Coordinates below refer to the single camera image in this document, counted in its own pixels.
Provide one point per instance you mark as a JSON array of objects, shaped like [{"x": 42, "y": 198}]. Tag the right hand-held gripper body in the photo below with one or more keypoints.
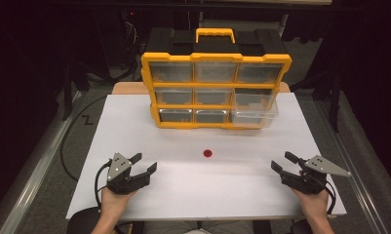
[{"x": 323, "y": 166}]

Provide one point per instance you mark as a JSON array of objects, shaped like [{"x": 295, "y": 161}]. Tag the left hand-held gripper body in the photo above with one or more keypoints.
[{"x": 118, "y": 167}]

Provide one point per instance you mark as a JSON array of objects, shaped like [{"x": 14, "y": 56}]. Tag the clear plastic drawer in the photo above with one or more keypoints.
[{"x": 254, "y": 113}]

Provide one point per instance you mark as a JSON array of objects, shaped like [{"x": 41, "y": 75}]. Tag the yellow black drawer organizer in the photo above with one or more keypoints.
[{"x": 215, "y": 57}]

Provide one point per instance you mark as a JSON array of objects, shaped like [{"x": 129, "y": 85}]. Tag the person's left hand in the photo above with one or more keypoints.
[{"x": 113, "y": 204}]

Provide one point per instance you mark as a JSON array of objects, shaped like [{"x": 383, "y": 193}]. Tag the person's right hand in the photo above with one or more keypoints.
[{"x": 315, "y": 204}]

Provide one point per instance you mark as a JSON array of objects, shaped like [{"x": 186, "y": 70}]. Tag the person's grey pants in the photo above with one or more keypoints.
[{"x": 170, "y": 228}]

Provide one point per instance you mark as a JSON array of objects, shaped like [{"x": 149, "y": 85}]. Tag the black chair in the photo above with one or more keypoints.
[{"x": 82, "y": 221}]

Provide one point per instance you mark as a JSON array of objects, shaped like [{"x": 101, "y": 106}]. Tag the black metal stand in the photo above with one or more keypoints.
[
  {"x": 334, "y": 97},
  {"x": 68, "y": 87}
]

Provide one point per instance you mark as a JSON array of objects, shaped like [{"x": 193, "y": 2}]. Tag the wooden table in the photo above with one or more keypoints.
[{"x": 128, "y": 88}]

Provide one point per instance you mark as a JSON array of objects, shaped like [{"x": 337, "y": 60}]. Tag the metal floor rail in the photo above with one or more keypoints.
[
  {"x": 352, "y": 156},
  {"x": 37, "y": 169}
]

